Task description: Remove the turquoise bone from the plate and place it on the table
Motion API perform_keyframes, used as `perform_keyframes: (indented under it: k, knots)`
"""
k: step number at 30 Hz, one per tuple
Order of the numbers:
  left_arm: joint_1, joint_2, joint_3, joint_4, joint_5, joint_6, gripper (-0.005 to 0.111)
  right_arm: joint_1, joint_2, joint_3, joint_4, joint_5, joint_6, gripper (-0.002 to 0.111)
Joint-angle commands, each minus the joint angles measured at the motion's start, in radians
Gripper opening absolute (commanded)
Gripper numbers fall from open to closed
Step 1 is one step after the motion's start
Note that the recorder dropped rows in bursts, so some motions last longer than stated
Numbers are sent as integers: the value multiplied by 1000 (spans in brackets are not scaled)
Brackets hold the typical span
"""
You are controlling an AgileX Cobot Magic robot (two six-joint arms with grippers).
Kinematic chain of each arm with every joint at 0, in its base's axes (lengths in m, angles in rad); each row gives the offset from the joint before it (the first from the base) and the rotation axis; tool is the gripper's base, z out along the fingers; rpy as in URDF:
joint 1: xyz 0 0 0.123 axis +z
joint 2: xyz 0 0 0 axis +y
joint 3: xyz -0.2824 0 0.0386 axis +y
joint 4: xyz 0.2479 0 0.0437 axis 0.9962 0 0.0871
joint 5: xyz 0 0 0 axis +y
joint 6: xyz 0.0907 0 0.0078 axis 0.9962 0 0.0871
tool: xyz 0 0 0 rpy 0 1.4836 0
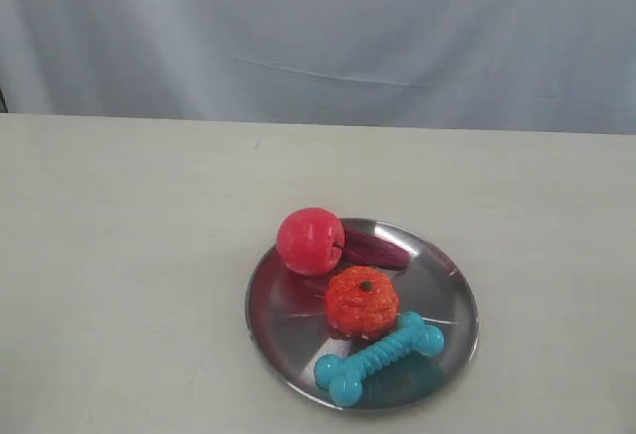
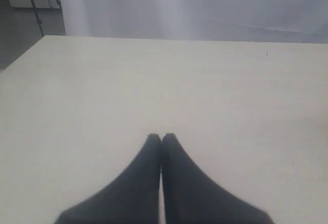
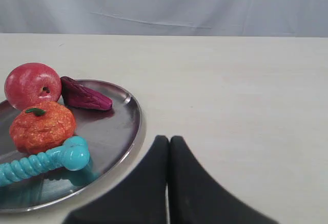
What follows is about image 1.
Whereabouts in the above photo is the teal toy bone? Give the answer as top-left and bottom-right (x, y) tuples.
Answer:
(314, 312), (445, 408)

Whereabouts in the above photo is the red toy apple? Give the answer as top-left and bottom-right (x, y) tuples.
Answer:
(275, 208), (345, 276)

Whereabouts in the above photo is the purple toy sweet potato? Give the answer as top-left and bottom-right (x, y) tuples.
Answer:
(338, 225), (410, 270)

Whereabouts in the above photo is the orange toy pumpkin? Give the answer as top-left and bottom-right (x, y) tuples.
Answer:
(325, 266), (399, 340)

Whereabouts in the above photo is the round silver metal plate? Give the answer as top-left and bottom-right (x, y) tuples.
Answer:
(244, 217), (479, 413)

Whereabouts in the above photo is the white backdrop cloth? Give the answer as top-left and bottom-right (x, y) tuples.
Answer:
(1, 0), (635, 134)

